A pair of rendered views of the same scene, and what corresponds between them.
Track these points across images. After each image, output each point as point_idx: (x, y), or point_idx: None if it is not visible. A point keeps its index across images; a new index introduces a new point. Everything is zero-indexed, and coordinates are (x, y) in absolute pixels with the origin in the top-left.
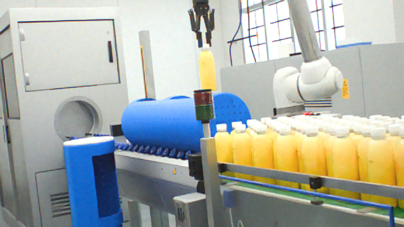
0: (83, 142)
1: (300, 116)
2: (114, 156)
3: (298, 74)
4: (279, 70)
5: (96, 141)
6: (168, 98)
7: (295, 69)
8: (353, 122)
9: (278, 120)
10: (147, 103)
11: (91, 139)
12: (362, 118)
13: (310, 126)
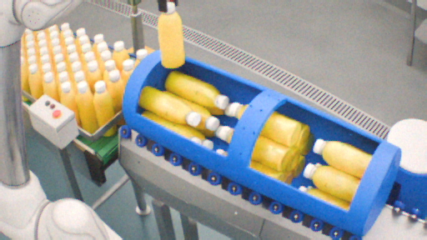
0: (399, 122)
1: (65, 82)
2: (399, 192)
3: (47, 205)
4: (79, 202)
5: (389, 130)
6: (273, 94)
7: (49, 207)
8: (40, 34)
9: (109, 228)
10: (332, 116)
11: (415, 144)
12: (29, 50)
13: (65, 26)
